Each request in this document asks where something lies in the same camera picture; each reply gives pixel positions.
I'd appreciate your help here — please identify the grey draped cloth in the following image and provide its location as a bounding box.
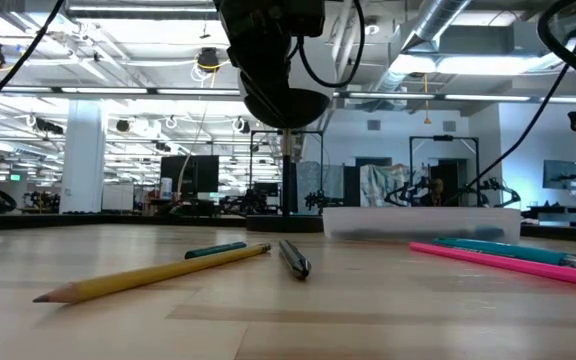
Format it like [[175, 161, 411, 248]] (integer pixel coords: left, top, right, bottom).
[[360, 163, 412, 208]]

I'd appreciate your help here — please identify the clear plastic supply box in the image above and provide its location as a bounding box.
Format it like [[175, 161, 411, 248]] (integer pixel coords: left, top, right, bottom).
[[321, 206, 523, 245]]

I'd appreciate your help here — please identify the white board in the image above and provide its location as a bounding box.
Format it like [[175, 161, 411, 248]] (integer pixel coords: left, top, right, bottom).
[[101, 183, 135, 212]]

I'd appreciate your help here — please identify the white building column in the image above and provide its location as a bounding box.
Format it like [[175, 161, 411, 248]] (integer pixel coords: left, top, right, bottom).
[[59, 99, 107, 215]]

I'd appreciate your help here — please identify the black click pen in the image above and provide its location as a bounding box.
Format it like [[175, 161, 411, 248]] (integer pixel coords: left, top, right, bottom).
[[277, 239, 312, 281]]

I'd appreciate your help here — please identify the wall-mounted screen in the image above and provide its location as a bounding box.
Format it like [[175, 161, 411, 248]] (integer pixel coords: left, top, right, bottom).
[[542, 159, 576, 191]]

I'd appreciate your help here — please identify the person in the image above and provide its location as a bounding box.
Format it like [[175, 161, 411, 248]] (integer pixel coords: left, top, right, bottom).
[[428, 177, 448, 207]]

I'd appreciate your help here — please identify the dark green marker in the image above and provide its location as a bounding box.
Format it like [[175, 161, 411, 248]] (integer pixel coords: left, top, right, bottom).
[[184, 241, 248, 260]]

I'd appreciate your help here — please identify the teal pen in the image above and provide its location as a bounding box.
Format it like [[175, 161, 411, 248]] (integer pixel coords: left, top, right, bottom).
[[432, 236, 576, 274]]

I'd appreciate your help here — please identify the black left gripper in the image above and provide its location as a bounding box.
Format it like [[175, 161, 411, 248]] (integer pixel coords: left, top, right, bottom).
[[215, 0, 327, 124]]

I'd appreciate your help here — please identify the white globe table lamp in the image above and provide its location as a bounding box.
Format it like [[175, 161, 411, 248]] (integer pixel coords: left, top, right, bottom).
[[237, 27, 338, 234]]

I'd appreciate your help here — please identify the pink pencil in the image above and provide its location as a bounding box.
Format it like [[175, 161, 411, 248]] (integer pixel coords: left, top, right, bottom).
[[408, 242, 576, 288]]

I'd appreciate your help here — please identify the black computer monitor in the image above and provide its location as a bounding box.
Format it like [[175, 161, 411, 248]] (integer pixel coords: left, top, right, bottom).
[[160, 155, 220, 201]]

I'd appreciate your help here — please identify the yellow pencil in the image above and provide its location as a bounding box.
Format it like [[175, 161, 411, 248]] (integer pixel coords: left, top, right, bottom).
[[32, 242, 273, 305]]

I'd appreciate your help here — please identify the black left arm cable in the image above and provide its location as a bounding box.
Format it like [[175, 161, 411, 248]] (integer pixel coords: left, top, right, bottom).
[[0, 0, 366, 115]]

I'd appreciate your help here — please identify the black aluminium table frame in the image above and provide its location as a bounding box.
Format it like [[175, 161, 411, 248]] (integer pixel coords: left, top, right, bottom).
[[0, 212, 576, 240]]

